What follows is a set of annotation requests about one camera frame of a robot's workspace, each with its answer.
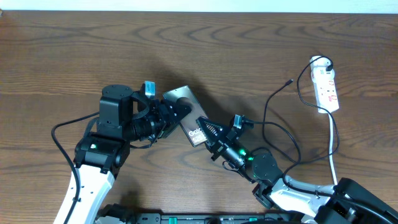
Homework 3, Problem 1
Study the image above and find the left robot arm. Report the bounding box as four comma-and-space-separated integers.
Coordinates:
54, 82, 191, 223

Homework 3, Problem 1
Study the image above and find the white power strip cord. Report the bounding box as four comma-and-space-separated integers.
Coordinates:
328, 113, 338, 186

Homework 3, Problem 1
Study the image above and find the black left camera cable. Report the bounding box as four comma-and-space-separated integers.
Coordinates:
50, 111, 101, 224

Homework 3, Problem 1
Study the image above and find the black USB-C charger cable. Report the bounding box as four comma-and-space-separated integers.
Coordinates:
261, 55, 340, 165

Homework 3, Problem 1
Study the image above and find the white power strip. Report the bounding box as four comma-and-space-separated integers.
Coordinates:
310, 55, 340, 113

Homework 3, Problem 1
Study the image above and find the gold Samsung Galaxy smartphone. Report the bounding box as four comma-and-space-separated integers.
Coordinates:
163, 85, 208, 147

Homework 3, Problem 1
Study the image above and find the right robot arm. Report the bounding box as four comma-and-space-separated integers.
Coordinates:
197, 115, 397, 223

